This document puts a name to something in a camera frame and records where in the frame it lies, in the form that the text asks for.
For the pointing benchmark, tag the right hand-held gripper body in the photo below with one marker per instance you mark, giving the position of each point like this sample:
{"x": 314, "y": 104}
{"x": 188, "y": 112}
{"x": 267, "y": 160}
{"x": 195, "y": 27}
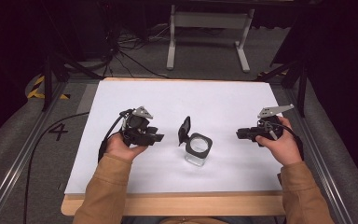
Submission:
{"x": 268, "y": 127}

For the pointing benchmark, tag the person's right hand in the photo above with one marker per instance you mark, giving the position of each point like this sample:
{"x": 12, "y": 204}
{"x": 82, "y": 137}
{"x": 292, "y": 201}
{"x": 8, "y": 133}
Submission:
{"x": 282, "y": 147}

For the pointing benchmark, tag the white table sheet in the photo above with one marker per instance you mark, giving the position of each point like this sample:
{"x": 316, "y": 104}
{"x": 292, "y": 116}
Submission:
{"x": 186, "y": 102}

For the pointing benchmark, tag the yellow black floor tape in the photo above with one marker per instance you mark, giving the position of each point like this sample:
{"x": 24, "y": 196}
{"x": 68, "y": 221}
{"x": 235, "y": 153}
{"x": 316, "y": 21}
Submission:
{"x": 37, "y": 90}

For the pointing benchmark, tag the black metal stand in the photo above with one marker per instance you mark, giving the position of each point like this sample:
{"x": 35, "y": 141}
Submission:
{"x": 301, "y": 84}
{"x": 48, "y": 81}

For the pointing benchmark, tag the white metal table frame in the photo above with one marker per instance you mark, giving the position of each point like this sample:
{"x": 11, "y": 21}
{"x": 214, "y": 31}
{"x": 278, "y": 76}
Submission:
{"x": 209, "y": 20}

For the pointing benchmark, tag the aluminium rail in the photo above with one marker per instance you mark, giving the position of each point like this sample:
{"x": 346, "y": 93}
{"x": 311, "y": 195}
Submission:
{"x": 21, "y": 158}
{"x": 320, "y": 146}

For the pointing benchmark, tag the clear jar with black lid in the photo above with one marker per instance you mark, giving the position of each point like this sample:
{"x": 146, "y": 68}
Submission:
{"x": 198, "y": 148}

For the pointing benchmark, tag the person's left hand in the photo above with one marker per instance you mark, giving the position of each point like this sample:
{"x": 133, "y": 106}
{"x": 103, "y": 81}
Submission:
{"x": 121, "y": 150}

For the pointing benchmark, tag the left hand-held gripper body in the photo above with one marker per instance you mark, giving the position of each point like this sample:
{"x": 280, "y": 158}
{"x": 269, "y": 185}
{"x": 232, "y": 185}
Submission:
{"x": 135, "y": 129}

